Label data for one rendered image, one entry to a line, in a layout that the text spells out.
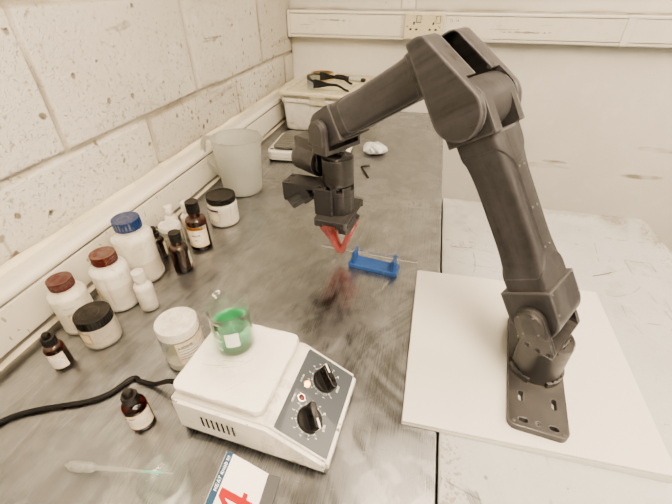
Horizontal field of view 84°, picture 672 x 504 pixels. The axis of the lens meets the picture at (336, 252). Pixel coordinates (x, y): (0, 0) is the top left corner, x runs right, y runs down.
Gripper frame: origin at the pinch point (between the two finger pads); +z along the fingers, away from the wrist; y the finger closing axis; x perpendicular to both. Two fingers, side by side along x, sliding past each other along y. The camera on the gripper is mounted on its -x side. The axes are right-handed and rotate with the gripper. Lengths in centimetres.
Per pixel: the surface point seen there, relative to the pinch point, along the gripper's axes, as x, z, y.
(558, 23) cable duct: 40, -30, -115
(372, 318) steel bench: 10.9, 3.3, 13.7
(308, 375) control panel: 7.7, -2.8, 32.0
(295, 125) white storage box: -45, 0, -72
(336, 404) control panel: 11.9, -0.2, 33.1
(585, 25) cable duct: 49, -29, -116
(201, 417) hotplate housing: -2.1, -2.2, 41.4
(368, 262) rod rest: 6.0, 2.2, 0.0
